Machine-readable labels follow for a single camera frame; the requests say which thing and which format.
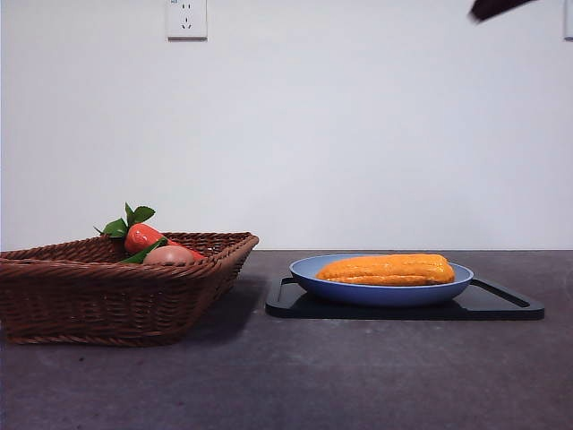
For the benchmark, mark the blue round plate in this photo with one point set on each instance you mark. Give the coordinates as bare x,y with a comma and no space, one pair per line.
380,296

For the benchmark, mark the green chili pepper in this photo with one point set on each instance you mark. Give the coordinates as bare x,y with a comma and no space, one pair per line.
143,254

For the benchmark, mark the white wall power outlet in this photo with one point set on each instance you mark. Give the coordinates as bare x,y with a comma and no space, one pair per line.
187,20

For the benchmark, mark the orange carrot with green leaves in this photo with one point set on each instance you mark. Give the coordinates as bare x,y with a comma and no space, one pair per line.
141,237

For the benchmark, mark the yellow corn cob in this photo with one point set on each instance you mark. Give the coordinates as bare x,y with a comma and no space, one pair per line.
385,269

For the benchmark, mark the black rectangular tray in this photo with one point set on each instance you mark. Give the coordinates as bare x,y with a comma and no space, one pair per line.
492,309

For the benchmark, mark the brown woven wicker basket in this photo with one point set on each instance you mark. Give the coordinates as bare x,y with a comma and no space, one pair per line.
112,304

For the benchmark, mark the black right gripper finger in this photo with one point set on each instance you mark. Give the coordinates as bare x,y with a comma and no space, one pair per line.
492,6

